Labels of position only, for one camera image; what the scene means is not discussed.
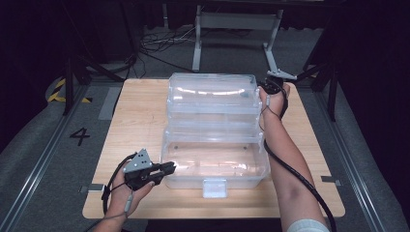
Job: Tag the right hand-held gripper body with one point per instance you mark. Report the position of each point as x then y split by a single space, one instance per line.
274 85

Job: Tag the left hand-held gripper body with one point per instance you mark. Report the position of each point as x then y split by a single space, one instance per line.
137 164

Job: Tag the clear plastic storage box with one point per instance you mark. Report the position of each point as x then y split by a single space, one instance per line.
214 135

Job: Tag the person's right hand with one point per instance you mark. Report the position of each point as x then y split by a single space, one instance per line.
274 103

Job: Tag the person's left hand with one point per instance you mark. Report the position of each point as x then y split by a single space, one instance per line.
125 196

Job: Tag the grey tape strip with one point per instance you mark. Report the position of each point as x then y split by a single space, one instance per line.
95 187
330 180

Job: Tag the black tripod stand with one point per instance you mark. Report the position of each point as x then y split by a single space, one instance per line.
69 83
332 93

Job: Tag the yellow and black floor tape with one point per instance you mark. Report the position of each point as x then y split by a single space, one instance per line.
54 95

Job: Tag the white sleeve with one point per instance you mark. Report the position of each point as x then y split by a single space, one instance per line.
309 226

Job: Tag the grey metal desk frame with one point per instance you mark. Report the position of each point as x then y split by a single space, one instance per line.
238 21

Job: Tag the metal floor rail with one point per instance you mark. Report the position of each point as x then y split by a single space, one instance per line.
370 206
38 167

